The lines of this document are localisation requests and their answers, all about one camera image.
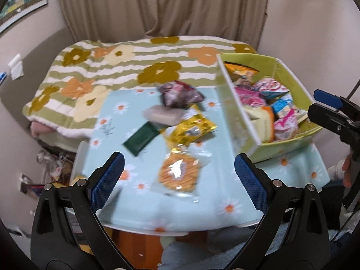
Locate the framed landscape picture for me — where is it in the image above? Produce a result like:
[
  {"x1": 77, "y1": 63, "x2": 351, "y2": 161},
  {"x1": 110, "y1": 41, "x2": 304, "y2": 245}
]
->
[{"x1": 1, "y1": 0, "x2": 48, "y2": 33}]

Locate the pink white snack bag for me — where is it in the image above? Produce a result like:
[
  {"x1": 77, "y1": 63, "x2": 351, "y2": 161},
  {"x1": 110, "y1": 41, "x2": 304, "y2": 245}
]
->
[{"x1": 274, "y1": 109, "x2": 298, "y2": 141}]

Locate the blue white snack bag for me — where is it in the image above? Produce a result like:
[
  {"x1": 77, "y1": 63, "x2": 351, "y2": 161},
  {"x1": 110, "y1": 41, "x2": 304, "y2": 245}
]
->
[{"x1": 270, "y1": 93, "x2": 308, "y2": 124}]

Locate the orange triangle snack bag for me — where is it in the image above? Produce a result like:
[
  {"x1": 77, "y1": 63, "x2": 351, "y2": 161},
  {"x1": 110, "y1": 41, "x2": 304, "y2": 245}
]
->
[{"x1": 224, "y1": 62, "x2": 259, "y2": 83}]

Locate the white red snack bag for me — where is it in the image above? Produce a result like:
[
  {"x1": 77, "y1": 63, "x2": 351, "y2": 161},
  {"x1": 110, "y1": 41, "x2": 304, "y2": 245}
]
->
[{"x1": 253, "y1": 77, "x2": 290, "y2": 100}]

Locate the green striped floral quilt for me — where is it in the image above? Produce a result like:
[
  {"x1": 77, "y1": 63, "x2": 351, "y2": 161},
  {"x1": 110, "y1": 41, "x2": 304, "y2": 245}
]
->
[{"x1": 22, "y1": 36, "x2": 255, "y2": 138}]

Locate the dark red snack bag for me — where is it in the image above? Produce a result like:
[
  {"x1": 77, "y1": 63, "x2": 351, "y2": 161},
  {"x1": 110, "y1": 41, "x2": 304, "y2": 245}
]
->
[{"x1": 156, "y1": 81, "x2": 205, "y2": 108}]

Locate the white wall switch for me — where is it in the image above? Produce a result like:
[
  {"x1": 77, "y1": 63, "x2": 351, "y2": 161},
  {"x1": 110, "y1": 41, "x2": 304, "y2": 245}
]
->
[{"x1": 8, "y1": 54, "x2": 24, "y2": 81}]

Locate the black cable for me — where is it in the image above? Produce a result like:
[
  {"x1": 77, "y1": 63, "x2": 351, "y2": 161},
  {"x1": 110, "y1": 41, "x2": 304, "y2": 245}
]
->
[{"x1": 346, "y1": 78, "x2": 360, "y2": 101}]

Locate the person's right hand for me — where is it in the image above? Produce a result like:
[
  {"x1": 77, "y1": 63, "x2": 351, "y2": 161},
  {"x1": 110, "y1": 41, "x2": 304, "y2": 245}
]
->
[{"x1": 342, "y1": 151, "x2": 353, "y2": 188}]

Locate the light blue daisy tablecloth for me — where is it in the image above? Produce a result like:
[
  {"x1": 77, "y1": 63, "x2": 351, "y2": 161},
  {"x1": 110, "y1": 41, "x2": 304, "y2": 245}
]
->
[{"x1": 81, "y1": 86, "x2": 330, "y2": 232}]

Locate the beige snack packet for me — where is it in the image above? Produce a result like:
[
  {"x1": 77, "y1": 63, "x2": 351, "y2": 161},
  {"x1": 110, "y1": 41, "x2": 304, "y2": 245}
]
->
[{"x1": 142, "y1": 105, "x2": 185, "y2": 126}]

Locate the round orange cracker pack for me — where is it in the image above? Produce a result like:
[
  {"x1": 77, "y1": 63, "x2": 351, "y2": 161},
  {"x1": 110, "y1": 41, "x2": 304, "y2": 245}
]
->
[{"x1": 150, "y1": 144, "x2": 212, "y2": 203}]

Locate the pink striped snack bag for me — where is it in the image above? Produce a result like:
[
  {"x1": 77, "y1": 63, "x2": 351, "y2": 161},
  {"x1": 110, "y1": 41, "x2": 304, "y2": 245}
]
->
[{"x1": 235, "y1": 87, "x2": 267, "y2": 107}]

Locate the dark green snack packet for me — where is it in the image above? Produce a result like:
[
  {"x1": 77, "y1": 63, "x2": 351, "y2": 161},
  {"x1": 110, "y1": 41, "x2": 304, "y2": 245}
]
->
[{"x1": 123, "y1": 121, "x2": 160, "y2": 157}]

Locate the green cardboard box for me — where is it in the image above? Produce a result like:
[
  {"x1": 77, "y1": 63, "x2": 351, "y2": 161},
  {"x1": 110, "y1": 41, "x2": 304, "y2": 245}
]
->
[{"x1": 215, "y1": 52, "x2": 324, "y2": 164}]

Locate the beige curtain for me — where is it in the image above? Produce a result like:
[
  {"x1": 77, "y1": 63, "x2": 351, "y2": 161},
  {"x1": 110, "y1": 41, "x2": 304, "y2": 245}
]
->
[{"x1": 59, "y1": 0, "x2": 268, "y2": 47}]

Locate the yellow gold snack bag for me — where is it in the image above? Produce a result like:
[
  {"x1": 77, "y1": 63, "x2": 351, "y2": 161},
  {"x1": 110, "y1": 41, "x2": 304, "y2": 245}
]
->
[{"x1": 164, "y1": 104, "x2": 217, "y2": 146}]

